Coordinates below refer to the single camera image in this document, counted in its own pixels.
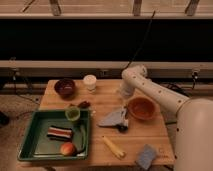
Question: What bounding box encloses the dark red toy piece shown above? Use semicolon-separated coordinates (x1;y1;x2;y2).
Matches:
78;101;91;109

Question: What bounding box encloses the green plastic tray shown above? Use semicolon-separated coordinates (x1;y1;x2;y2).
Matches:
18;110;90;162

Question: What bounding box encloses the red peach toy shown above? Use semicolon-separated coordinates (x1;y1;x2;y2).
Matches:
60;142;76;156

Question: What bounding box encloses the striped sushi toy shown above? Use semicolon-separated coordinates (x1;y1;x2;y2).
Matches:
47;126;73;140

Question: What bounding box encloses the orange bowl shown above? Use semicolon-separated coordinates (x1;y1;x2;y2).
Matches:
127;97;156;121

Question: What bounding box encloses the green spoon in tray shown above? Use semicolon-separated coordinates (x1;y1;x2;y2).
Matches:
77;124;86;154

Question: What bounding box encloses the blue sponge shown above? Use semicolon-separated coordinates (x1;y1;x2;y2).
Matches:
136;144;157;170

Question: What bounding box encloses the small green cup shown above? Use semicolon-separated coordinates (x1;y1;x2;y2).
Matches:
65;106;80;122

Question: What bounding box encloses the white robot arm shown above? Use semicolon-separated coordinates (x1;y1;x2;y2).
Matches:
118;65;213;171

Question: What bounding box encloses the black cable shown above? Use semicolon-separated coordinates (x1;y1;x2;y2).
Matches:
124;9;157;69

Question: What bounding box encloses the white cup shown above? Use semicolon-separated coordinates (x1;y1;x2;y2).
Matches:
83;75;97;91

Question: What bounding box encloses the purple bowl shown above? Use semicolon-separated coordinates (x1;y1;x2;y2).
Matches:
54;78;76;98

